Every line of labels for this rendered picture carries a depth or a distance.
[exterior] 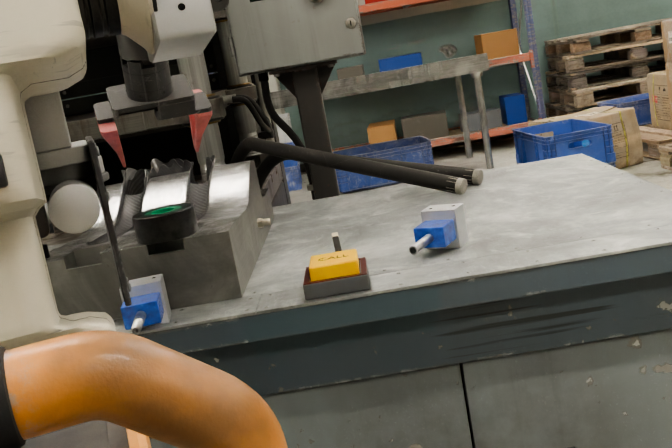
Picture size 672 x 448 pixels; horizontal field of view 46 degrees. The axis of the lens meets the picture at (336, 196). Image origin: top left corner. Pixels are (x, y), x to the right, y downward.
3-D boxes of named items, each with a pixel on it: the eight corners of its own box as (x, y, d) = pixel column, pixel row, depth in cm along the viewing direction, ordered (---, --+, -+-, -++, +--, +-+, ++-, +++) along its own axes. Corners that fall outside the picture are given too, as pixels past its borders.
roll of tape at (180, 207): (128, 241, 105) (122, 216, 105) (183, 226, 110) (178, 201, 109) (151, 247, 99) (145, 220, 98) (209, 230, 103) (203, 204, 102)
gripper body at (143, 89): (107, 100, 103) (97, 47, 99) (185, 85, 106) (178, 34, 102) (115, 123, 98) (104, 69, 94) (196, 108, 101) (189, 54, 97)
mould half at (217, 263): (242, 297, 103) (221, 195, 100) (45, 331, 103) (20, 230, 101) (274, 218, 152) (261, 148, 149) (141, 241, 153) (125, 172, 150)
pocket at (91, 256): (108, 279, 102) (101, 252, 102) (68, 286, 102) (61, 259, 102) (118, 270, 107) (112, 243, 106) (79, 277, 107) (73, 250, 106)
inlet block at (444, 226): (434, 270, 99) (427, 228, 98) (398, 271, 102) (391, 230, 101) (469, 240, 110) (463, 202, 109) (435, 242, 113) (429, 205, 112)
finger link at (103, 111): (103, 155, 108) (90, 93, 102) (156, 145, 110) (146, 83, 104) (111, 182, 102) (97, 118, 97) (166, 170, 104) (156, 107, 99)
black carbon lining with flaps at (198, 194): (194, 242, 108) (179, 174, 106) (78, 262, 108) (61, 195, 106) (229, 197, 142) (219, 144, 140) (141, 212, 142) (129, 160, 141)
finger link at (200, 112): (155, 145, 110) (145, 83, 104) (206, 134, 112) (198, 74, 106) (165, 170, 104) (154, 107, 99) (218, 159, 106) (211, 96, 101)
